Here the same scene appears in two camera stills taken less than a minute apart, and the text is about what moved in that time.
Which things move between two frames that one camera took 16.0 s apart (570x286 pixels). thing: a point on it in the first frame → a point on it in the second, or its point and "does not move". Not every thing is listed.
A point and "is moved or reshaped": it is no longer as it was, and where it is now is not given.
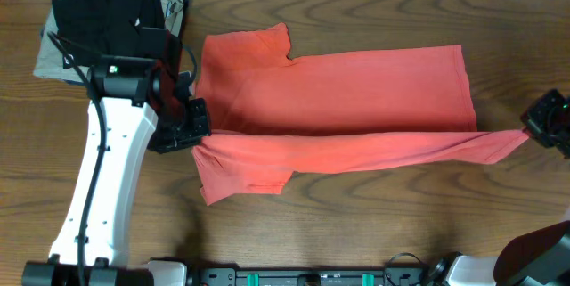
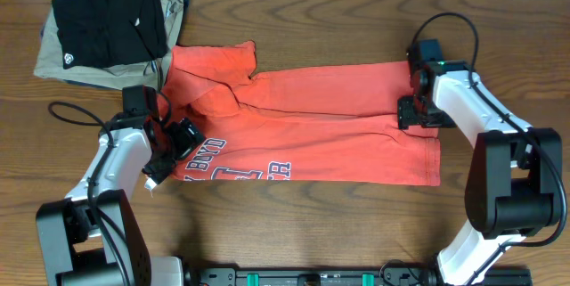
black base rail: x=394 y=274 does not move
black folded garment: x=102 y=17 does not move
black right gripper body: x=549 y=118 → x=418 y=112
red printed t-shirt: x=272 y=116 is moved or reshaped
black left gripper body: x=183 y=126 → x=178 y=140
